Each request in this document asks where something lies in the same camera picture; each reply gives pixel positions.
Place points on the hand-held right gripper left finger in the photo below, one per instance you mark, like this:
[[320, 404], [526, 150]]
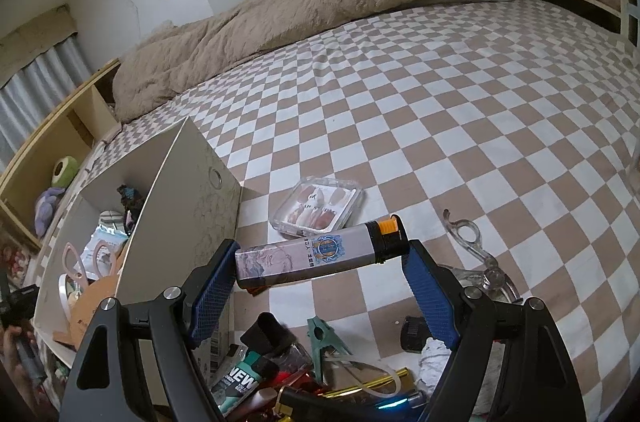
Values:
[[210, 297]]

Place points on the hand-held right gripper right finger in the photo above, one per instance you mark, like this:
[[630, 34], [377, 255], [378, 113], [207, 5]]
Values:
[[430, 302]]

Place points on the grey printed lighter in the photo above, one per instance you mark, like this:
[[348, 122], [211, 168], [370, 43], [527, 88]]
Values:
[[310, 257]]

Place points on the white cardboard box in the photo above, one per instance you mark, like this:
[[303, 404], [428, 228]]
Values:
[[190, 182]]

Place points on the person's left hand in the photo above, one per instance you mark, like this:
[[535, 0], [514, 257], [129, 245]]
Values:
[[12, 367]]

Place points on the white tape roll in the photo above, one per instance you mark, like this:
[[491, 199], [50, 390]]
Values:
[[61, 289]]

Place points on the white crumpled tissue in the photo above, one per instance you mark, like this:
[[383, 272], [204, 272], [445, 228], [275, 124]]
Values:
[[435, 362]]

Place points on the clear plastic eyelash curler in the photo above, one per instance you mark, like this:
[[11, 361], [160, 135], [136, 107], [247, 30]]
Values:
[[487, 274]]

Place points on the round cork coaster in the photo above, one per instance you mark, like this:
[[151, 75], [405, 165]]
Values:
[[95, 307]]

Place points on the green black packet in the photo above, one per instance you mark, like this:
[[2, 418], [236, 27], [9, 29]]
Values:
[[240, 382]]

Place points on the clear tube loop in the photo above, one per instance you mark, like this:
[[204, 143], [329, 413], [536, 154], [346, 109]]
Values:
[[360, 363]]

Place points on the purple plush toy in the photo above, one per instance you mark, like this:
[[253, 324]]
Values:
[[47, 207]]

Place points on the gold stick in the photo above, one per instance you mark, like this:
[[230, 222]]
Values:
[[370, 386]]

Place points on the white blue sachet packet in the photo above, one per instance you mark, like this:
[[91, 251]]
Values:
[[107, 234]]

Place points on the green clamp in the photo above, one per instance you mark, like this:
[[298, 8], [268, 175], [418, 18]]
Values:
[[322, 337]]

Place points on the dark crochet piece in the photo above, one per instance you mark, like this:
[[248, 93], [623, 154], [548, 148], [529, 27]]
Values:
[[131, 197]]

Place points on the green avocado plush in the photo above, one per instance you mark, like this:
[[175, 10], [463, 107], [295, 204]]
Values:
[[65, 172]]

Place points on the clear nail tips box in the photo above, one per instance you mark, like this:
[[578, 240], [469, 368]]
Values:
[[315, 207]]

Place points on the wooden headboard shelf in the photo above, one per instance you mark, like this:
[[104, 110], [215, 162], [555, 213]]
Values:
[[85, 112]]

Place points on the grey curtain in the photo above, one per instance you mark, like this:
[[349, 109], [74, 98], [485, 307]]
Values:
[[40, 87]]

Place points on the beige fluffy blanket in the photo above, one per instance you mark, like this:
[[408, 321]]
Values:
[[300, 2]]

